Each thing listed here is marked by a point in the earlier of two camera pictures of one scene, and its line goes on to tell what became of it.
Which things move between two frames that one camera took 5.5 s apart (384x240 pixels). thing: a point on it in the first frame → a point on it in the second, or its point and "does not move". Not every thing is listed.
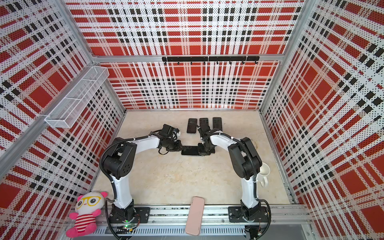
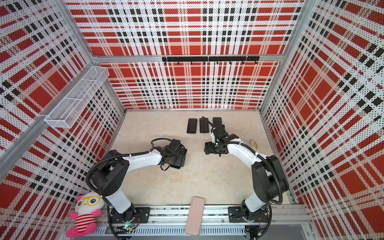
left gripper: (178, 148) → (181, 161)
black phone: (217, 123) does not move
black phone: (204, 124) does not move
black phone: (191, 126) does not move
